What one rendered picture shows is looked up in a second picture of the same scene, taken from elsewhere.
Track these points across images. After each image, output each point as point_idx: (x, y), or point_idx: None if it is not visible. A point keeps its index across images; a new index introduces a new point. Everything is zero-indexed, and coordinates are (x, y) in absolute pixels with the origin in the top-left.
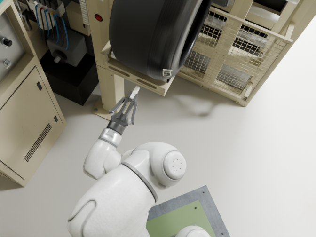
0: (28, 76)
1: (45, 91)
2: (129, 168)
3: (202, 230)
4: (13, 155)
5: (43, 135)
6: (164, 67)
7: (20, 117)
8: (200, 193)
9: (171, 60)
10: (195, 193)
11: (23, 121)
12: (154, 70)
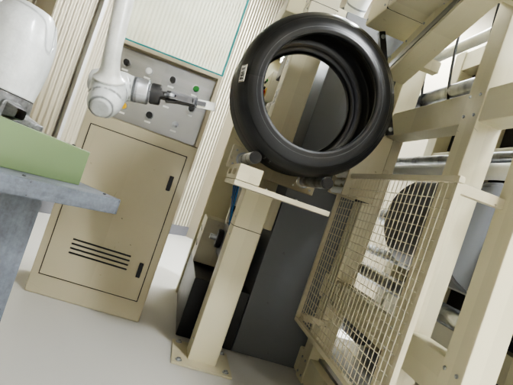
0: (173, 153)
1: (167, 204)
2: None
3: (54, 28)
4: (77, 207)
5: (111, 258)
6: (244, 63)
7: (127, 179)
8: (101, 192)
9: (253, 55)
10: (98, 191)
11: (123, 189)
12: (237, 72)
